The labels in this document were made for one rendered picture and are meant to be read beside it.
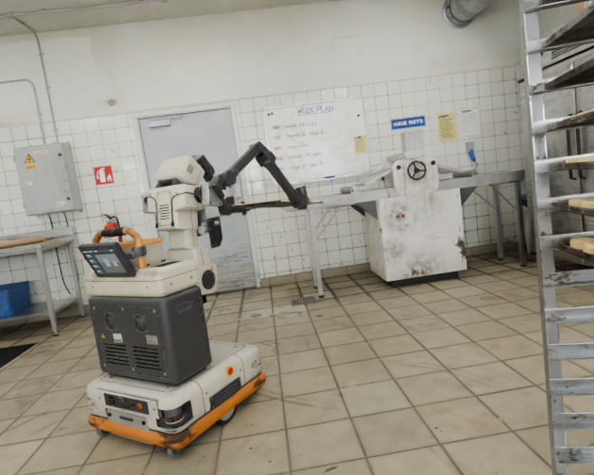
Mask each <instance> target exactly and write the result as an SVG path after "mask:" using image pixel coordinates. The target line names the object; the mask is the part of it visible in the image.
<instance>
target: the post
mask: <svg viewBox="0 0 594 475"><path fill-rule="evenodd" d="M519 9H520V34H521V48H522V61H523V74H524V88H525V102H526V115H527V128H528V141H529V155H530V168H531V181H532V194H533V208H534V222H535V235H536V261H537V274H538V287H539V300H540V314H541V327H542V340H543V354H544V368H545V381H546V394H547V407H548V421H549V434H550V447H551V460H552V475H569V468H568V465H559V464H558V462H557V460H556V459H555V457H554V446H567V439H566V431H557V430H556V429H555V428H554V426H553V419H552V413H565V411H564V397H563V396H555V395H554V394H553V393H552V392H551V390H550V379H562V368H561V360H559V361H552V360H551V359H550V358H549V356H548V351H547V345H548V344H560V339H559V325H558V324H554V325H550V324H549V323H547V322H546V321H545V310H544V309H553V308H557V297H556V287H552V288H546V287H544V286H543V284H542V273H547V272H555V268H554V253H553V250H551V251H543V250H541V249H540V243H539V237H544V236H552V235H553V226H552V212H543V213H541V212H537V202H536V199H543V198H551V197H550V183H549V173H548V172H545V173H535V162H534V161H536V160H542V159H548V155H547V140H546V133H543V134H536V135H532V122H535V121H542V120H545V111H544V97H543V93H540V94H534V95H530V94H529V82H530V81H536V80H541V79H542V69H541V54H540V53H536V54H531V55H527V54H526V41H530V40H535V39H539V25H538V11H534V12H529V13H523V0H519Z"/></svg>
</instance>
